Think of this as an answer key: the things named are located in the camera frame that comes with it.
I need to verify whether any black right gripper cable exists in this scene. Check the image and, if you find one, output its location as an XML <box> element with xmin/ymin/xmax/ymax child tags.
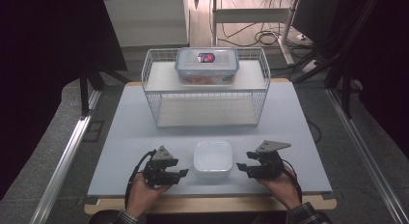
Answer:
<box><xmin>282</xmin><ymin>161</ymin><xmax>304</xmax><ymax>205</ymax></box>

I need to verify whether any black floor cable bundle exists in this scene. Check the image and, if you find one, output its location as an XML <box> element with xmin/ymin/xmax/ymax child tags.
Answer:
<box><xmin>218</xmin><ymin>22</ymin><xmax>292</xmax><ymax>48</ymax></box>

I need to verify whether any light blue table mat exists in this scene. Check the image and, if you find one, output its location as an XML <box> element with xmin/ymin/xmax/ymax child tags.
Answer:
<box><xmin>87</xmin><ymin>81</ymin><xmax>334</xmax><ymax>198</ymax></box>

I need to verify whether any white desk frame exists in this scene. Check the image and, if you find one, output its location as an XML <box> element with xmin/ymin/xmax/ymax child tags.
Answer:
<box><xmin>210</xmin><ymin>0</ymin><xmax>298</xmax><ymax>67</ymax></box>

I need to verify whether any black metal stand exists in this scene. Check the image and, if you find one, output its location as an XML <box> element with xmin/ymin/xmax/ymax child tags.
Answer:
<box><xmin>290</xmin><ymin>0</ymin><xmax>379</xmax><ymax>120</ymax></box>
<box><xmin>78</xmin><ymin>61</ymin><xmax>131</xmax><ymax>118</ymax></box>

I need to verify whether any small white square container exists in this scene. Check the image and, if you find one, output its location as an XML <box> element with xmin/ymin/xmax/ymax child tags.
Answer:
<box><xmin>192</xmin><ymin>139</ymin><xmax>234</xmax><ymax>181</ymax></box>

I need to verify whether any dark monitor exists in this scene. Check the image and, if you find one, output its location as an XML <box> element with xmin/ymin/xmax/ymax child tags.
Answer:
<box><xmin>291</xmin><ymin>0</ymin><xmax>342</xmax><ymax>43</ymax></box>

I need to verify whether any white cabinet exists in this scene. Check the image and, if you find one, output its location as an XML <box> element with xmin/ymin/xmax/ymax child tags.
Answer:
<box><xmin>103</xmin><ymin>0</ymin><xmax>190</xmax><ymax>48</ymax></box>

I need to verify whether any white power strip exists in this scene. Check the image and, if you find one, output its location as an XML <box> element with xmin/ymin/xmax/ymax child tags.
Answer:
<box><xmin>301</xmin><ymin>59</ymin><xmax>322</xmax><ymax>74</ymax></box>

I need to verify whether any person's right hand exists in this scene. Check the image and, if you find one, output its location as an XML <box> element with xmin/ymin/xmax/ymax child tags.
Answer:
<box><xmin>256</xmin><ymin>169</ymin><xmax>302</xmax><ymax>211</ymax></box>

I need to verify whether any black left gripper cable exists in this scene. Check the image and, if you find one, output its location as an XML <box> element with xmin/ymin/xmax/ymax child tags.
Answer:
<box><xmin>123</xmin><ymin>149</ymin><xmax>157</xmax><ymax>210</ymax></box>

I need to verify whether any large clear lidded food container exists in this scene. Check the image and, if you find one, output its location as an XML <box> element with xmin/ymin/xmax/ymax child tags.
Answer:
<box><xmin>174</xmin><ymin>46</ymin><xmax>241</xmax><ymax>87</ymax></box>

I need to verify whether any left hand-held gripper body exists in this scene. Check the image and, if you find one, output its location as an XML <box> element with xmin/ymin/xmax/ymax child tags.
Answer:
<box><xmin>142</xmin><ymin>145</ymin><xmax>181</xmax><ymax>188</ymax></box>

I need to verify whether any person's left hand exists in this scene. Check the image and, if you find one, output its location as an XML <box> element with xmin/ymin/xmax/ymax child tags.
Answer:
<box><xmin>125</xmin><ymin>171</ymin><xmax>174</xmax><ymax>219</ymax></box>

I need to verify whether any white two-tier wire rack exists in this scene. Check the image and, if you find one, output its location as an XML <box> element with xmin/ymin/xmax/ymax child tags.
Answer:
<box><xmin>141</xmin><ymin>46</ymin><xmax>272</xmax><ymax>128</ymax></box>

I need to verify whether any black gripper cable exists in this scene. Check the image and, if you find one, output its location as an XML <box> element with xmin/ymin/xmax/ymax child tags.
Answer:
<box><xmin>123</xmin><ymin>149</ymin><xmax>157</xmax><ymax>210</ymax></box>
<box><xmin>282</xmin><ymin>161</ymin><xmax>304</xmax><ymax>205</ymax></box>

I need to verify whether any thin black floor cable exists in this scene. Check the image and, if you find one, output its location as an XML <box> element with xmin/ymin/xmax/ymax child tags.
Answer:
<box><xmin>305</xmin><ymin>116</ymin><xmax>323</xmax><ymax>144</ymax></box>

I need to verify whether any aluminium rail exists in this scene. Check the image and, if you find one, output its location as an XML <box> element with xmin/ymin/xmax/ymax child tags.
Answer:
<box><xmin>325</xmin><ymin>88</ymin><xmax>409</xmax><ymax>224</ymax></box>
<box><xmin>29</xmin><ymin>89</ymin><xmax>103</xmax><ymax>224</ymax></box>

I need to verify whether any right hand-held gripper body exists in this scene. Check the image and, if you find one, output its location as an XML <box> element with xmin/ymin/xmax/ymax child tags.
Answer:
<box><xmin>248</xmin><ymin>139</ymin><xmax>292</xmax><ymax>181</ymax></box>

